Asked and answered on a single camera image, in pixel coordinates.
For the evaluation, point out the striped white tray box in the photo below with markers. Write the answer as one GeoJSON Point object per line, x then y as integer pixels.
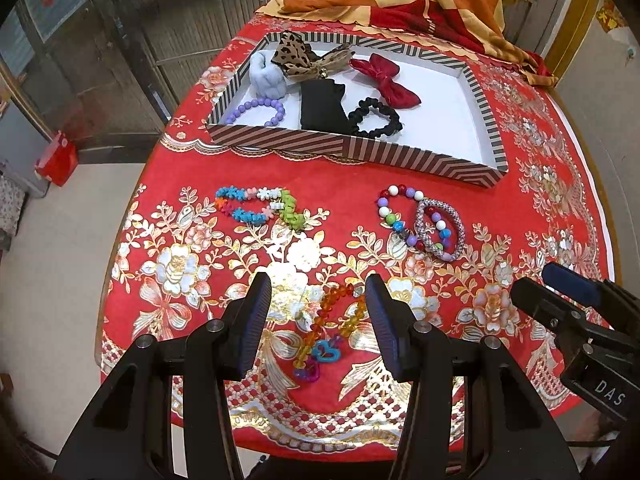
{"type": "Point", "coordinates": [451, 133]}

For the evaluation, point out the black cloth headband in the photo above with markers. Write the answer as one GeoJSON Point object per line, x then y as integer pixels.
{"type": "Point", "coordinates": [321, 107]}

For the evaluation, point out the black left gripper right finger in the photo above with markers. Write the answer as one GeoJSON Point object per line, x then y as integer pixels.
{"type": "Point", "coordinates": [392, 322]}

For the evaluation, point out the red bag on floor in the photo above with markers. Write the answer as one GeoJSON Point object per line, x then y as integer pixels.
{"type": "Point", "coordinates": [58, 161]}

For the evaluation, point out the dark red bow clip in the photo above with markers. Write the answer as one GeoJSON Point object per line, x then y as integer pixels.
{"type": "Point", "coordinates": [383, 72]}

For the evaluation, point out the black scrunchie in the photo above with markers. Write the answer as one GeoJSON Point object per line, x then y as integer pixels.
{"type": "Point", "coordinates": [372, 119]}

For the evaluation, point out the leopard print bow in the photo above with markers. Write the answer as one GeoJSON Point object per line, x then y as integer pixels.
{"type": "Point", "coordinates": [299, 63]}

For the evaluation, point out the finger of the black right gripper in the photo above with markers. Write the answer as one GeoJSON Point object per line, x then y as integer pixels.
{"type": "Point", "coordinates": [548, 308]}
{"type": "Point", "coordinates": [571, 284]}

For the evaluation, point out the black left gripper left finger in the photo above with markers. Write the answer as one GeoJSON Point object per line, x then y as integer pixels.
{"type": "Point", "coordinates": [245, 320]}

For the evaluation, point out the grey fluffy scrunchie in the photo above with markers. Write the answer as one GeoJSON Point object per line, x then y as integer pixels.
{"type": "Point", "coordinates": [266, 78]}

